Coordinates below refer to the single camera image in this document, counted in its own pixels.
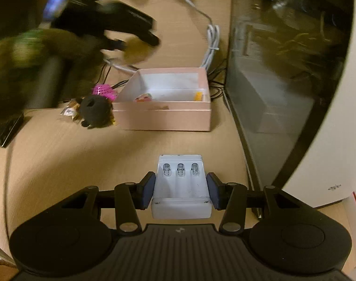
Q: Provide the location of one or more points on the black monitor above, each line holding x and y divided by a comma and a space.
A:
11, 3

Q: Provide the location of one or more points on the pink cardboard box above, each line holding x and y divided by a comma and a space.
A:
166, 120

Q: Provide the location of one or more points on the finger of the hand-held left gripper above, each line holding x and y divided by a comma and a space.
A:
131, 16
137, 36

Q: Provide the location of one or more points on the olive yellow object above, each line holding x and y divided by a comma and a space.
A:
138, 52

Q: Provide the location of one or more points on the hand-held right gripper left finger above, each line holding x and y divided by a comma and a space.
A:
147, 191

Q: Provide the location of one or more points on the colourful wrapped candy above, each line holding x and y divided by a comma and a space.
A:
143, 97

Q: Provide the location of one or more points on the clear bread snack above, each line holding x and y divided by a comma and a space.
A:
70, 111

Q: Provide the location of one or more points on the pink plastic toy basket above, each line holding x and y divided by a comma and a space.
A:
105, 91

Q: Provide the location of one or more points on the black keyboard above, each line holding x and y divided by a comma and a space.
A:
5, 130

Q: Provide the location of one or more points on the white computer case glass panel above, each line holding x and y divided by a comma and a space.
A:
283, 93

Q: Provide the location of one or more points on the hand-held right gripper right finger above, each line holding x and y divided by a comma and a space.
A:
213, 191

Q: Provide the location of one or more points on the white battery charger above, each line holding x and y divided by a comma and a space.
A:
180, 187

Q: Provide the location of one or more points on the yellow orange snack packet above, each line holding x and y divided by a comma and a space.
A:
198, 96

